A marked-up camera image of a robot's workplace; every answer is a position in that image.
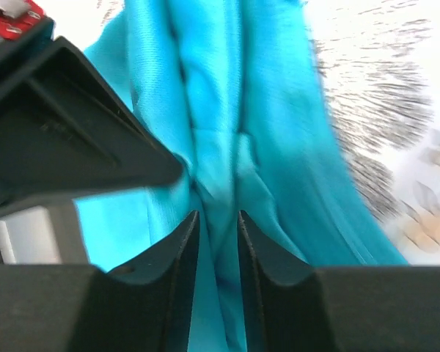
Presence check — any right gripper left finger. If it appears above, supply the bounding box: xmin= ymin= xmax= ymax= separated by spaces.
xmin=0 ymin=211 xmax=200 ymax=351

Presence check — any teal t shirt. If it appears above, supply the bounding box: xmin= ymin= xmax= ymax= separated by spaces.
xmin=76 ymin=1 xmax=405 ymax=351

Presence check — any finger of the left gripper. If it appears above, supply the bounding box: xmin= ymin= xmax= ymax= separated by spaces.
xmin=0 ymin=37 xmax=183 ymax=217

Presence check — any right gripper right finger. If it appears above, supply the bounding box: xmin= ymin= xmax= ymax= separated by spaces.
xmin=238 ymin=212 xmax=440 ymax=351

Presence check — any floral table mat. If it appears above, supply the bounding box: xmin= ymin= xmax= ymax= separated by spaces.
xmin=47 ymin=1 xmax=440 ymax=264

